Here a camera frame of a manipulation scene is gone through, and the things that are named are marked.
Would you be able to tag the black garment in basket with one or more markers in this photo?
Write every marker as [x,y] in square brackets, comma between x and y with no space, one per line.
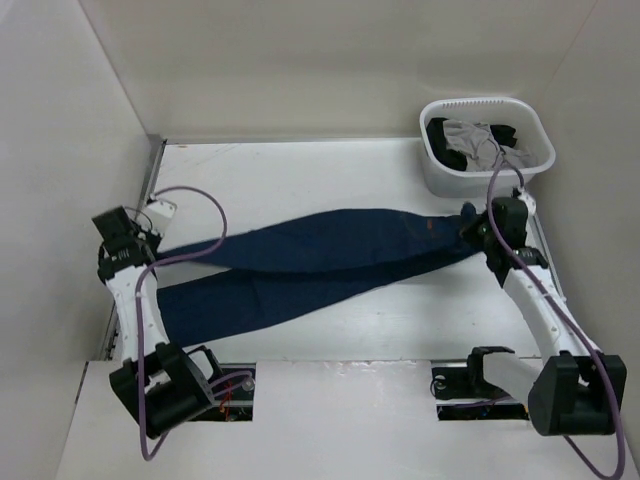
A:
[450,159]

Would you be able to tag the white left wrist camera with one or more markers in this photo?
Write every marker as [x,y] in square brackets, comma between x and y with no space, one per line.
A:
[160,213]

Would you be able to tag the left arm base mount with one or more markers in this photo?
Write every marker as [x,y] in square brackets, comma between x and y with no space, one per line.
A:
[237,402]

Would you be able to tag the white plastic laundry basket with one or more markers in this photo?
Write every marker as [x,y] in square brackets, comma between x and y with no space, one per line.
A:
[447,183]

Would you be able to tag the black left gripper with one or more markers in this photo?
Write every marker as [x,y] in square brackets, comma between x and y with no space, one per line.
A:
[153,236]

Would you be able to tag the grey garment in basket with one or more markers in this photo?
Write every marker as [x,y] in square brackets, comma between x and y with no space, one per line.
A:
[483,145]

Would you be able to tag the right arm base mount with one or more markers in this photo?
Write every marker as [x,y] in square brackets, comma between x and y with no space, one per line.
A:
[459,399]

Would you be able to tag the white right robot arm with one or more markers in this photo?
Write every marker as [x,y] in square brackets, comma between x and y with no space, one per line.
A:
[579,389]

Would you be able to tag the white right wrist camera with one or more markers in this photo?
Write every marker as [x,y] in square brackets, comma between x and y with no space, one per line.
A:
[527,199]

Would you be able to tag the dark blue denim trousers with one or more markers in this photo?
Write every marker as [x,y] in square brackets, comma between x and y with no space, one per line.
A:
[281,272]

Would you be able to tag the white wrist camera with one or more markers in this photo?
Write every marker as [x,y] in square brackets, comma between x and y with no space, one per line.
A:
[160,213]
[527,199]

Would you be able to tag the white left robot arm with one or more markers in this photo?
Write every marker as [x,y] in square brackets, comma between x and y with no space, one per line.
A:
[159,384]

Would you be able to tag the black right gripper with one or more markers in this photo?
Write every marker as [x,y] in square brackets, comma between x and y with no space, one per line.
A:
[482,217]

